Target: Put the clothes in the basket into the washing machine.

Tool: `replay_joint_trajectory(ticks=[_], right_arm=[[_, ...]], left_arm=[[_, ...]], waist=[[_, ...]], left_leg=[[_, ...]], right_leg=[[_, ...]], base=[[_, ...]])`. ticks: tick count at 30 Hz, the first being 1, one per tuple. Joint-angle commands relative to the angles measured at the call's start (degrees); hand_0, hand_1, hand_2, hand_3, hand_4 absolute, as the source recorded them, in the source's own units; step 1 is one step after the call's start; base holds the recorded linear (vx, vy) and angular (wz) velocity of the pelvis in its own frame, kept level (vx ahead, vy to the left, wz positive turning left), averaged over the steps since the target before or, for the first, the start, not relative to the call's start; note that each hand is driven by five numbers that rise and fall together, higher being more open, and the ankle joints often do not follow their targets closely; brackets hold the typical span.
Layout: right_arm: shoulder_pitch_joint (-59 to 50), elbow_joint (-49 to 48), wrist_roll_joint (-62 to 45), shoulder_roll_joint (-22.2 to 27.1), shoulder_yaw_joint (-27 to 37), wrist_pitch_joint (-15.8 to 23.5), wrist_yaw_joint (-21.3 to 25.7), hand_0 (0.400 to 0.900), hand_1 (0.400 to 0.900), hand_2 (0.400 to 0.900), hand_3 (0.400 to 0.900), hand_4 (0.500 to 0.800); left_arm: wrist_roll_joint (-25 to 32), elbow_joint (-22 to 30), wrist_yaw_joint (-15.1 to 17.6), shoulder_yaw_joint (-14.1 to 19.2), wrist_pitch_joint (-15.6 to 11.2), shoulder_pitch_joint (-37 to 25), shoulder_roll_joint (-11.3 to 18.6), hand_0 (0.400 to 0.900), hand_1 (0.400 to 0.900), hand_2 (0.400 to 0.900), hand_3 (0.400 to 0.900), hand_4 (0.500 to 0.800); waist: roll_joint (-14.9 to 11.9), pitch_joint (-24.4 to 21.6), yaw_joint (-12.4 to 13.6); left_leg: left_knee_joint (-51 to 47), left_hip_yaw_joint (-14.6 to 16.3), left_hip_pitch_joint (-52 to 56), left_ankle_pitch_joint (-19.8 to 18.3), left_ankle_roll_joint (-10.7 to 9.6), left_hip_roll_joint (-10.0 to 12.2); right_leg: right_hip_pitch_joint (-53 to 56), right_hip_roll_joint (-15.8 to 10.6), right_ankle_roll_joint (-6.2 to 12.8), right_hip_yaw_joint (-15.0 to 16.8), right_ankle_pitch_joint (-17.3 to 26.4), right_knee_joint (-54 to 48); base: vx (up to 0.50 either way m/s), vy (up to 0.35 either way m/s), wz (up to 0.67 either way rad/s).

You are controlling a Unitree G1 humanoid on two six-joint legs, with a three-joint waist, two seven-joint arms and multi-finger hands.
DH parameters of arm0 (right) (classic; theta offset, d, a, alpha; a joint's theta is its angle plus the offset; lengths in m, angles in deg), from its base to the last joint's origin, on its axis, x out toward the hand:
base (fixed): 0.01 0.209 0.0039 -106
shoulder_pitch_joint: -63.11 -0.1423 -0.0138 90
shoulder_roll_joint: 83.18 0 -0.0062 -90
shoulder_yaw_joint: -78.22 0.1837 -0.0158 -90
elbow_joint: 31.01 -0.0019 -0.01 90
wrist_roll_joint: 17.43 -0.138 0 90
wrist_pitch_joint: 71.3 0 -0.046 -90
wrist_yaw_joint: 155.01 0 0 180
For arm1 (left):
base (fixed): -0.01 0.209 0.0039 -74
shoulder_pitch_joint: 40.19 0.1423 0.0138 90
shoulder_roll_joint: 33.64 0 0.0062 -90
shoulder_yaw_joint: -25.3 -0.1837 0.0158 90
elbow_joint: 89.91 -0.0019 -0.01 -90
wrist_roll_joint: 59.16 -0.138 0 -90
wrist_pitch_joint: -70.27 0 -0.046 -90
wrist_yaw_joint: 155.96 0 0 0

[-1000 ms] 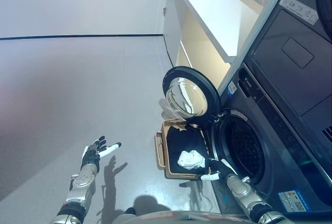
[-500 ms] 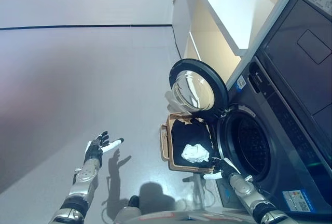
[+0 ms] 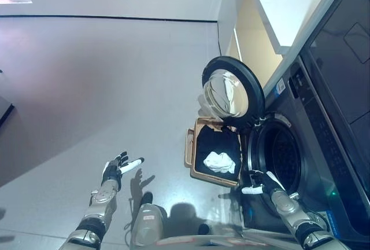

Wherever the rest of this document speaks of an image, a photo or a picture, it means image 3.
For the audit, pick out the brown laundry basket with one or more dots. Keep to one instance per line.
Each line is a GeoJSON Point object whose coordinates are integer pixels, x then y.
{"type": "Point", "coordinates": [214, 151]}

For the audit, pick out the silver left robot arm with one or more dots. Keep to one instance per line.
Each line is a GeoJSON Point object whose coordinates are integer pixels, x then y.
{"type": "Point", "coordinates": [92, 214]}

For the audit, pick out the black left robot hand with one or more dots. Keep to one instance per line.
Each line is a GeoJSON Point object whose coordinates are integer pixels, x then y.
{"type": "Point", "coordinates": [114, 169]}

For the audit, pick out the round washing machine door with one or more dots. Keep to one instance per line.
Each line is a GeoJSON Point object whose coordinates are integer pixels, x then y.
{"type": "Point", "coordinates": [233, 90]}

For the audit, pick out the black robot foot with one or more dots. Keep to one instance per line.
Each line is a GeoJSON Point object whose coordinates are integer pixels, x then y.
{"type": "Point", "coordinates": [147, 197]}

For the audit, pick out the dark furniture edge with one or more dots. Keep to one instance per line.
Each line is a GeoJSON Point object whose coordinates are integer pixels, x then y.
{"type": "Point", "coordinates": [4, 110]}

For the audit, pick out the black garment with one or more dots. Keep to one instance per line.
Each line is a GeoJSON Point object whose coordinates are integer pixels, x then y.
{"type": "Point", "coordinates": [217, 143]}

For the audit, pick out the silver robot leg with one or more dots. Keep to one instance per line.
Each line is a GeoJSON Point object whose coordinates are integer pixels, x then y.
{"type": "Point", "coordinates": [147, 223]}

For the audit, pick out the robot torso front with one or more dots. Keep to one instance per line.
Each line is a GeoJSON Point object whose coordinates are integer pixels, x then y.
{"type": "Point", "coordinates": [202, 242]}

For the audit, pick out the grey front-load washing machine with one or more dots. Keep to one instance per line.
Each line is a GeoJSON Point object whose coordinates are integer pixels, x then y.
{"type": "Point", "coordinates": [318, 134]}

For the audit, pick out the white crumpled garment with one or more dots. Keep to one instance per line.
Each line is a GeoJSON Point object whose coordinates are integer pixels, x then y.
{"type": "Point", "coordinates": [219, 162]}

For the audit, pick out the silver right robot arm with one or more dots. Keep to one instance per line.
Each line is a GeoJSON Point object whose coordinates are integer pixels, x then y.
{"type": "Point", "coordinates": [300, 218]}

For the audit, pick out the white cabinet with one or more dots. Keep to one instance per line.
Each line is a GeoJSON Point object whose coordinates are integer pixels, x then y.
{"type": "Point", "coordinates": [254, 10]}

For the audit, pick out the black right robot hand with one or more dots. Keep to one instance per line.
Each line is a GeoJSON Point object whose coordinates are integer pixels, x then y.
{"type": "Point", "coordinates": [263, 183]}

